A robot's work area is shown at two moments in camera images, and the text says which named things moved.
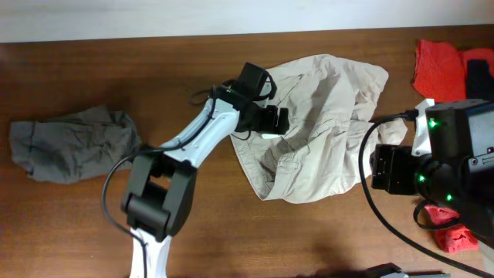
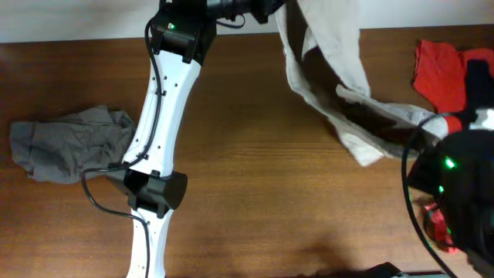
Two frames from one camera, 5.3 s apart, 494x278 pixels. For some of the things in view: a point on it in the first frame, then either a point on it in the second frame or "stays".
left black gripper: [272, 120] to [268, 10]
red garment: [441, 74] stays
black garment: [479, 81] stays
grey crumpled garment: [75, 147] stays
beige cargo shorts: [326, 100] to [323, 52]
